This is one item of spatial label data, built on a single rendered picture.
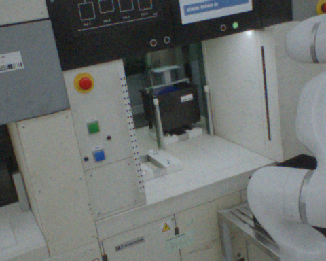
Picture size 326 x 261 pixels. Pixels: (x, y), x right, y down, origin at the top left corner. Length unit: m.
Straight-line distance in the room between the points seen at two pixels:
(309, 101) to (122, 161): 0.74
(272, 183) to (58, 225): 0.82
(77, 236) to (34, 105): 0.48
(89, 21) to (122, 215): 0.67
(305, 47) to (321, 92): 0.14
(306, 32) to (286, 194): 0.41
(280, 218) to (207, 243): 0.84
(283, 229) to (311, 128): 0.23
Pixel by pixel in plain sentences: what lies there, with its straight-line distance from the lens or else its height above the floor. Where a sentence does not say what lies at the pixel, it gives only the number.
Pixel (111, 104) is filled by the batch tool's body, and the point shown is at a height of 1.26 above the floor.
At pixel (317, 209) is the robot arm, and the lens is 1.05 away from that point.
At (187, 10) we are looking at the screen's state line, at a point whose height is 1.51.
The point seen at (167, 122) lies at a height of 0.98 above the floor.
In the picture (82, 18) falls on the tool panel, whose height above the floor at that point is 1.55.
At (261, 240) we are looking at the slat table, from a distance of 1.65.
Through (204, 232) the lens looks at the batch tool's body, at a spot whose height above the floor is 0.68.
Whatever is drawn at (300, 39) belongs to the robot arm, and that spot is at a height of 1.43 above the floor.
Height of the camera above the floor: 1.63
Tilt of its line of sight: 18 degrees down
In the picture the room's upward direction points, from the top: 9 degrees counter-clockwise
